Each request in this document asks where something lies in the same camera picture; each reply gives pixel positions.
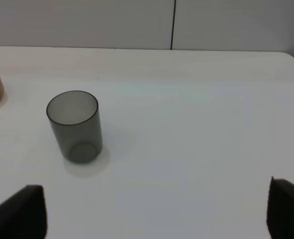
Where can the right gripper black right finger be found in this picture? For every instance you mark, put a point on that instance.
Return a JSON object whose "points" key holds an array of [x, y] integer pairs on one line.
{"points": [[280, 209]]}

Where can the grey translucent plastic cup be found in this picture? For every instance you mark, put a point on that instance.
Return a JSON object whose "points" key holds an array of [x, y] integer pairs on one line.
{"points": [[75, 120]]}

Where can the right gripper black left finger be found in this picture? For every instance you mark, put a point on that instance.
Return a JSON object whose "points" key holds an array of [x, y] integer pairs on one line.
{"points": [[24, 214]]}

